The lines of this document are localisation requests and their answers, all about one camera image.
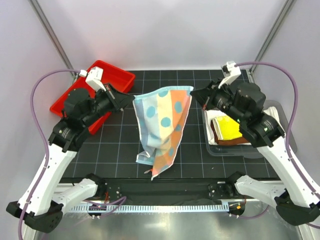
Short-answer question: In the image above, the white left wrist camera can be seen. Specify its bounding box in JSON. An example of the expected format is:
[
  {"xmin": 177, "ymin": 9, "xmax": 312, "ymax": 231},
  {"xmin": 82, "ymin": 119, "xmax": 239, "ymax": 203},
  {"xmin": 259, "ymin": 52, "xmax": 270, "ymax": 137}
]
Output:
[{"xmin": 79, "ymin": 66, "xmax": 106, "ymax": 92}]

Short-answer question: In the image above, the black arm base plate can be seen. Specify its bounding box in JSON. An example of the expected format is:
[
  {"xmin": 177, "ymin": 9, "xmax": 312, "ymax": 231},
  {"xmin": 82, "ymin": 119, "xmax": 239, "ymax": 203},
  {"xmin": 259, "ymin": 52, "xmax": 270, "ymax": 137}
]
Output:
[{"xmin": 89, "ymin": 178, "xmax": 244, "ymax": 206}]

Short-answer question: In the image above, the blue orange patterned towel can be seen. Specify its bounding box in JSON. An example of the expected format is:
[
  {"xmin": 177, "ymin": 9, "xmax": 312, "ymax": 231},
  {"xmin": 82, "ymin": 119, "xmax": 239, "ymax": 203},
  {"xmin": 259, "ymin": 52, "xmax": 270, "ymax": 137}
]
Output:
[{"xmin": 132, "ymin": 85, "xmax": 194, "ymax": 180}]

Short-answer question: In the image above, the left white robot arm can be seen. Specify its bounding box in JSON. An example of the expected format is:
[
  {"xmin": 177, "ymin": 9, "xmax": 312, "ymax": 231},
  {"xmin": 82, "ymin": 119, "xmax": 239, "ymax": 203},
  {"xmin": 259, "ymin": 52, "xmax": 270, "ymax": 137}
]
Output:
[{"xmin": 6, "ymin": 84, "xmax": 135, "ymax": 234}]

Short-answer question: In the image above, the yellow patterned towel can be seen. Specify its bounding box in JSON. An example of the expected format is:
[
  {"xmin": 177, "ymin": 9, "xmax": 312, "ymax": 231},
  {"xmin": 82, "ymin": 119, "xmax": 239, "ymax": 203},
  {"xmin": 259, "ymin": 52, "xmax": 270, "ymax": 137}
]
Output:
[{"xmin": 212, "ymin": 115, "xmax": 242, "ymax": 141}]

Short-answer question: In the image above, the clear plastic container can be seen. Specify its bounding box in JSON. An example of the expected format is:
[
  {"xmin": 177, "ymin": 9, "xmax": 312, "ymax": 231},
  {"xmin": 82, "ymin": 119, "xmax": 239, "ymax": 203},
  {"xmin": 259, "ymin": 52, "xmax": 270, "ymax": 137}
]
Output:
[{"xmin": 201, "ymin": 100, "xmax": 289, "ymax": 159}]

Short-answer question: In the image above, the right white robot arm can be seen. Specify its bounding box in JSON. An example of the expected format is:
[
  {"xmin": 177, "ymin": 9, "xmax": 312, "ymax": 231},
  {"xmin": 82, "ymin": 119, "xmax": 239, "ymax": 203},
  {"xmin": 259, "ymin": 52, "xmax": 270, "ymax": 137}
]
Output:
[{"xmin": 190, "ymin": 82, "xmax": 320, "ymax": 227}]

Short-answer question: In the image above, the black grid cutting mat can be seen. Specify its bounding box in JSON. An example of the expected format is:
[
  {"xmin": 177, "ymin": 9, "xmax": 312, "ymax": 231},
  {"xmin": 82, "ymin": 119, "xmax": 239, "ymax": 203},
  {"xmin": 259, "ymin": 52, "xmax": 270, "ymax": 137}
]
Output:
[{"xmin": 62, "ymin": 70, "xmax": 278, "ymax": 180}]

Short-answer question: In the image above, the white terry towel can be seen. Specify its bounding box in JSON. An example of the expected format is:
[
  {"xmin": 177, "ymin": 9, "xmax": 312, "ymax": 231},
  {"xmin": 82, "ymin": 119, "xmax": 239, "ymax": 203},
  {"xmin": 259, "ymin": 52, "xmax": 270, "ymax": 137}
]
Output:
[{"xmin": 204, "ymin": 106, "xmax": 288, "ymax": 146}]

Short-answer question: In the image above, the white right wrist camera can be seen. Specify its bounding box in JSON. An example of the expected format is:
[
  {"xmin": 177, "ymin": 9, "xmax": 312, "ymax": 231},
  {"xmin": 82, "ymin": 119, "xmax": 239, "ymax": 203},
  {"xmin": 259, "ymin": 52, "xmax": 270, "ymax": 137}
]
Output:
[{"xmin": 218, "ymin": 61, "xmax": 242, "ymax": 89}]

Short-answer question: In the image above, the perforated metal cable rail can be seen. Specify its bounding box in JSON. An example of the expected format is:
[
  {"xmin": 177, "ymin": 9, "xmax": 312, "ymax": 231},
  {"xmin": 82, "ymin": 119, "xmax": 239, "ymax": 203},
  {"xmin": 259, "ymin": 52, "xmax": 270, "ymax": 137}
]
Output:
[{"xmin": 41, "ymin": 203, "xmax": 230, "ymax": 214}]

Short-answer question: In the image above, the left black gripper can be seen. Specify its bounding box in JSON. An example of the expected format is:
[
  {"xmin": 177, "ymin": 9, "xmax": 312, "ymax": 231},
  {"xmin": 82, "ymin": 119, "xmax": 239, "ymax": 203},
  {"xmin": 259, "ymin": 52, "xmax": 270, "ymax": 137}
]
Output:
[{"xmin": 81, "ymin": 82, "xmax": 134, "ymax": 128}]

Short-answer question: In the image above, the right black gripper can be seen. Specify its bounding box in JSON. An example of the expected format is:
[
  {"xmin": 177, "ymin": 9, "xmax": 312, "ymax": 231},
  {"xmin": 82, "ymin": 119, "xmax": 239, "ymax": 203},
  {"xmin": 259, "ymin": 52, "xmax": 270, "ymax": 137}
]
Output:
[{"xmin": 190, "ymin": 77, "xmax": 247, "ymax": 125}]

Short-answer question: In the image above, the brown towel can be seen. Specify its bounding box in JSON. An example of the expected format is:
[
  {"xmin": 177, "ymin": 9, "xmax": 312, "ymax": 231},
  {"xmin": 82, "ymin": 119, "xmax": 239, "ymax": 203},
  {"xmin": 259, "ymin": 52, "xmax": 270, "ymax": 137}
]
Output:
[{"xmin": 209, "ymin": 120, "xmax": 250, "ymax": 146}]

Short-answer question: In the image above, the red plastic bin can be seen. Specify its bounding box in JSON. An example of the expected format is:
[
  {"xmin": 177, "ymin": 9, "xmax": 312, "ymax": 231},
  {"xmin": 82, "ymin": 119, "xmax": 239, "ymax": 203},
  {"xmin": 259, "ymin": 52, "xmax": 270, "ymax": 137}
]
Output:
[{"xmin": 49, "ymin": 59, "xmax": 137, "ymax": 136}]

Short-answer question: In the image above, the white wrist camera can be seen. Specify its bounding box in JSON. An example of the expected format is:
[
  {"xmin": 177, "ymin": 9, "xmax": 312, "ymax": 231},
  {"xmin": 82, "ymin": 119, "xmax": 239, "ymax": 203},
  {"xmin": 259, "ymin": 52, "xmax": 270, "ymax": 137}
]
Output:
[
  {"xmin": 218, "ymin": 61, "xmax": 242, "ymax": 89},
  {"xmin": 79, "ymin": 66, "xmax": 106, "ymax": 92}
]

